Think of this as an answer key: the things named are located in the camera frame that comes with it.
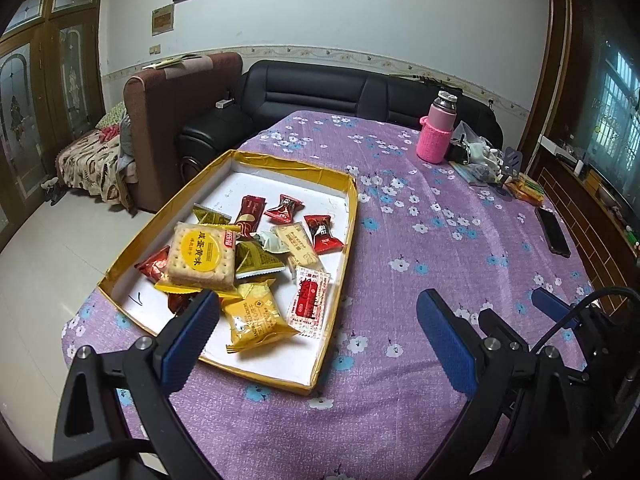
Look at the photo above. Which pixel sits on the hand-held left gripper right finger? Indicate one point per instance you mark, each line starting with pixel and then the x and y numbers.
pixel 447 345

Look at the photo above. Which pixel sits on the wooden cabinet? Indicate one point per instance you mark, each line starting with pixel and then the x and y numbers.
pixel 585 210

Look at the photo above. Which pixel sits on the blue flat packet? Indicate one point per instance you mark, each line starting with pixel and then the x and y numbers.
pixel 465 171

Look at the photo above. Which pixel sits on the purple phone stand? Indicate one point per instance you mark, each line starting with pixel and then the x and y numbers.
pixel 511 160

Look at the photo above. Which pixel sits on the black smartphone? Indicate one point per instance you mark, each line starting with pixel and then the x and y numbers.
pixel 552 232

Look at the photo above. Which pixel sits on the grey clothes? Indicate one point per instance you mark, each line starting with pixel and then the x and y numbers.
pixel 127 150

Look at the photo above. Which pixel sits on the dark television screen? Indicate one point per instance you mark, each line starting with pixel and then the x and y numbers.
pixel 615 110

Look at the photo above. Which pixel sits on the floral pillow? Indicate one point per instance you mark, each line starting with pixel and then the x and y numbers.
pixel 111 115

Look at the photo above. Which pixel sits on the clear plastic bag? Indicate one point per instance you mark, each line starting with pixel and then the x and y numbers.
pixel 470 134

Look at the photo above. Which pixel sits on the pink bottle with knitted sleeve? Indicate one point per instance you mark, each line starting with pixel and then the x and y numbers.
pixel 436 135

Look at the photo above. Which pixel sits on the patterned blanket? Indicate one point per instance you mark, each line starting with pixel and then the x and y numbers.
pixel 90 170

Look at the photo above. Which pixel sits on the paper sheet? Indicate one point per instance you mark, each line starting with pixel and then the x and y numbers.
pixel 165 63

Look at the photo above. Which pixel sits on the small white item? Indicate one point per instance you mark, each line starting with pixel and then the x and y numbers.
pixel 223 103

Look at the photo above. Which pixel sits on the yellow green biscuit packet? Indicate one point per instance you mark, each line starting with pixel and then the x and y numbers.
pixel 525 188

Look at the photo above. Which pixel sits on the wooden door frame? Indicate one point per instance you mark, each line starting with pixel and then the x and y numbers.
pixel 550 60

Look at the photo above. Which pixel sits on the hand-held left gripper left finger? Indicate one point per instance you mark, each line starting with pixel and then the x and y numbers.
pixel 187 345

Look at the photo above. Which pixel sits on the white and red snack packet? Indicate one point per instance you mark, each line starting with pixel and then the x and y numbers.
pixel 311 305

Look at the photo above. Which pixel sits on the red twist-wrapped candy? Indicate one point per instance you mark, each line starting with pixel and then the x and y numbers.
pixel 282 208
pixel 322 234

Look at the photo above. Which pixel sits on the yellow cracker packet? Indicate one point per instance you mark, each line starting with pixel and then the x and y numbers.
pixel 202 255

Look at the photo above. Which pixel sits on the small black item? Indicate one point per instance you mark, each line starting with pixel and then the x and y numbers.
pixel 456 152

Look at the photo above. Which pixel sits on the olive gold snack packet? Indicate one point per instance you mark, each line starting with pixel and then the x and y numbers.
pixel 212 216

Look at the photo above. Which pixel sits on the gold yellow snack packet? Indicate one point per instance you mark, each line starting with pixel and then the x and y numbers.
pixel 260 317

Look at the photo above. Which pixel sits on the clear beige cracker packet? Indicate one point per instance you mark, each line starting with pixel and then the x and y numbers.
pixel 298 246

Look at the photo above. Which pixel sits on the small white green packet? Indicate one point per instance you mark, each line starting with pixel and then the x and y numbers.
pixel 272 241

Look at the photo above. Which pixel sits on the black leather sofa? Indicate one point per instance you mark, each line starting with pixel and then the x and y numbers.
pixel 320 92

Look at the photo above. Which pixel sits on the small wall plaque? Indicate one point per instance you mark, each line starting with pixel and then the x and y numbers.
pixel 162 19

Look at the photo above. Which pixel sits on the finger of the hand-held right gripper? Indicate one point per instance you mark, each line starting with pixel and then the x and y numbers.
pixel 550 305
pixel 502 327

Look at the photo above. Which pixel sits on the dark red wafer bar packet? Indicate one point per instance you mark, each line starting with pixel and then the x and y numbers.
pixel 248 215

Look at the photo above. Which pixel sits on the green and gold snack packet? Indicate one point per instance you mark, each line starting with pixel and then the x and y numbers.
pixel 255 258

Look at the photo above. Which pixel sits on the white fabric item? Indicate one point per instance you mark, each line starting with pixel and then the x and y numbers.
pixel 487 156

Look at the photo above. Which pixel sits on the shiny red snack packet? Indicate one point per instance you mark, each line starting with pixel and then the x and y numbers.
pixel 177 302
pixel 152 265

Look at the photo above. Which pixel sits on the dark shoes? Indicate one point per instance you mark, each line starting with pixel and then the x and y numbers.
pixel 52 189

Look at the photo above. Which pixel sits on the brown armchair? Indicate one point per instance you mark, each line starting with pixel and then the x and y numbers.
pixel 165 125

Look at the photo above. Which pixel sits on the yellow cardboard box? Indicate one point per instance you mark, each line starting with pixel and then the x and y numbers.
pixel 280 180

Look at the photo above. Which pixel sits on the wooden glass doors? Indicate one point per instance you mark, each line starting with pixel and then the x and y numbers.
pixel 75 60

